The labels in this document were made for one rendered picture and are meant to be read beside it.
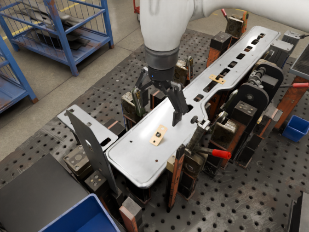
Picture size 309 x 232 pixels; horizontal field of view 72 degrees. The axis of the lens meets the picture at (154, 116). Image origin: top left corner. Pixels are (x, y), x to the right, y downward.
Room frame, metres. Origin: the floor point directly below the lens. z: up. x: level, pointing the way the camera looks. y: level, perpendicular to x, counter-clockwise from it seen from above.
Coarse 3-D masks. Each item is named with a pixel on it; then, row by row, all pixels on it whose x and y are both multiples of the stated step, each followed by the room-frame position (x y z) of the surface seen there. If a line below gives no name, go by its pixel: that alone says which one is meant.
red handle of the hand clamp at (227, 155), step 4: (196, 148) 0.38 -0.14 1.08; (200, 148) 0.38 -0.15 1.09; (204, 148) 0.37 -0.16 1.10; (208, 148) 0.37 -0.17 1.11; (200, 152) 0.37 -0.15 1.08; (204, 152) 0.36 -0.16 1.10; (208, 152) 0.35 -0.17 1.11; (212, 152) 0.34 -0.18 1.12; (216, 152) 0.34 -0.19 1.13; (220, 152) 0.33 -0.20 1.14; (224, 152) 0.33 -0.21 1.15; (228, 152) 0.33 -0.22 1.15; (216, 156) 0.33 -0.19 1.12; (220, 156) 0.32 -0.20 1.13; (224, 156) 0.32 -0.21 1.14; (228, 156) 0.32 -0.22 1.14
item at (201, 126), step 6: (192, 120) 0.40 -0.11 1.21; (204, 120) 0.40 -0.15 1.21; (198, 126) 0.38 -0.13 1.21; (204, 126) 0.37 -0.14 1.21; (198, 132) 0.37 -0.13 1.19; (204, 132) 0.39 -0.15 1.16; (192, 138) 0.38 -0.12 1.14; (198, 138) 0.37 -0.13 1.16; (192, 144) 0.38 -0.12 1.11; (192, 150) 0.38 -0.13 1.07
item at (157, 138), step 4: (160, 124) 0.52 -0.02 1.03; (160, 128) 0.51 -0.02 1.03; (164, 128) 0.51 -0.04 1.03; (156, 132) 0.50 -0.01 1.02; (160, 132) 0.49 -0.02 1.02; (164, 132) 0.49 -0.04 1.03; (152, 136) 0.48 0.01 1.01; (156, 136) 0.48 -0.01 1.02; (160, 136) 0.48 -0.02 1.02; (152, 140) 0.47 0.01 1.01; (156, 140) 0.46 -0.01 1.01; (156, 144) 0.45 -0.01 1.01
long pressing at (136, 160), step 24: (240, 48) 1.13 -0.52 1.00; (264, 48) 1.13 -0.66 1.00; (216, 72) 0.90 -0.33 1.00; (240, 72) 0.90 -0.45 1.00; (192, 96) 0.72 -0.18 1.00; (144, 120) 0.57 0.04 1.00; (168, 120) 0.57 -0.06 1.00; (120, 144) 0.45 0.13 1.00; (144, 144) 0.45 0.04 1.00; (168, 144) 0.45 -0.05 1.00; (120, 168) 0.35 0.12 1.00; (144, 168) 0.35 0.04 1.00
